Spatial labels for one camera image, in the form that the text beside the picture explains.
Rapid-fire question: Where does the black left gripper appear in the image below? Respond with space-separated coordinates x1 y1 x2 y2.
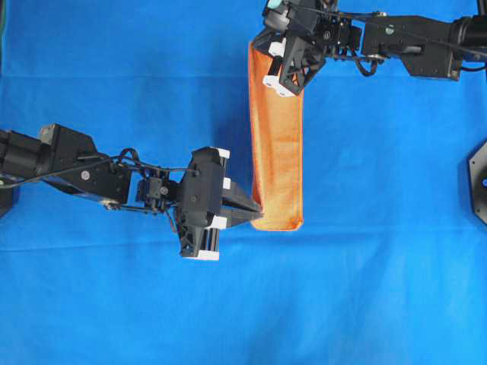
175 147 263 261

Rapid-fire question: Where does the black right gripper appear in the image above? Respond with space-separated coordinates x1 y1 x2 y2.
253 1 327 97

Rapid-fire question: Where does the orange towel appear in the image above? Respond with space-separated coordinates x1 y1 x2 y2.
248 44 304 231

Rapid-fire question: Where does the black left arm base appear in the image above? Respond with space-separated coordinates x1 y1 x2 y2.
0 177 19 218

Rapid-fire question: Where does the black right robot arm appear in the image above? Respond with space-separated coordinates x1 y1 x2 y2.
252 1 486 97

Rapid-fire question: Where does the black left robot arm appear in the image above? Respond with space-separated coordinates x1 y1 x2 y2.
1 124 263 261

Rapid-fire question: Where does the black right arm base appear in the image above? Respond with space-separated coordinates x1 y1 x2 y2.
468 141 486 224

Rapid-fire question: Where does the blue table cloth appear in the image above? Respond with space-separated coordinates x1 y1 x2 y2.
1 1 486 364

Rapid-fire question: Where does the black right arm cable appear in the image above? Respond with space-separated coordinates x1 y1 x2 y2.
288 2 487 77

